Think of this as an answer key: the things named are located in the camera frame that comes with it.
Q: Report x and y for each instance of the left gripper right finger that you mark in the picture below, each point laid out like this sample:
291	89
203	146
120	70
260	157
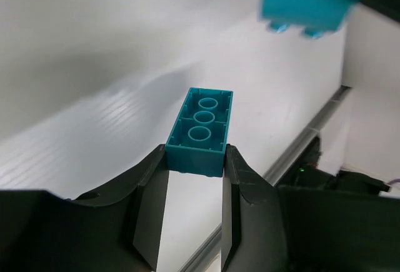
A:
320	225

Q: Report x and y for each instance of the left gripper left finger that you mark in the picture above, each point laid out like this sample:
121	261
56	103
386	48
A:
114	227

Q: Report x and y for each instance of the teal lego plate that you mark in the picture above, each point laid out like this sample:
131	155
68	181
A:
198	139

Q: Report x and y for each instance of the large teal printed lego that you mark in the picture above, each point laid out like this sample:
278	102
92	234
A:
315	17

